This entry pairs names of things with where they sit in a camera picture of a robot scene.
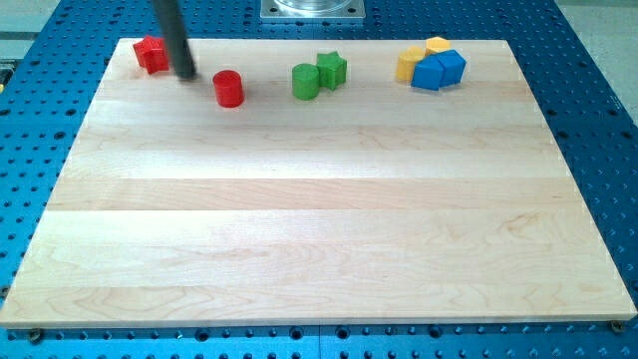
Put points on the blue cube block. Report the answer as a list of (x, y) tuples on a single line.
[(453, 65)]

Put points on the green star block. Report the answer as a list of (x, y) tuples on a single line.
[(332, 70)]

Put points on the green cylinder block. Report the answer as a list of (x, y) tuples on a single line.
[(305, 81)]

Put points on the red star block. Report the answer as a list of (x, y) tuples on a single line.
[(151, 54)]

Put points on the yellow hexagon block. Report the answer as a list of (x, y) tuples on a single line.
[(436, 45)]

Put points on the black cylindrical robot arm stick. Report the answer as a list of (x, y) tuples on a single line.
[(175, 37)]

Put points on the left board clamp screw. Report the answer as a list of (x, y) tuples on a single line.
[(34, 336)]

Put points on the board clamp screw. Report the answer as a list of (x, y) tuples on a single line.
[(617, 326), (34, 336)]

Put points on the red cylinder block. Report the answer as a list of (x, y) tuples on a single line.
[(228, 88)]

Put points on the blue pentagon block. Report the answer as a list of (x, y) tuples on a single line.
[(428, 74)]

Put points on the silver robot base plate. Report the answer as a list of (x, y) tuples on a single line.
[(312, 9)]

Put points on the yellow cylinder block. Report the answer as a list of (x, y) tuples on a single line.
[(407, 61)]

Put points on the wooden board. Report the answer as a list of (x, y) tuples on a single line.
[(372, 203)]

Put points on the right board clamp screw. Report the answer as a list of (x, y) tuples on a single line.
[(617, 326)]

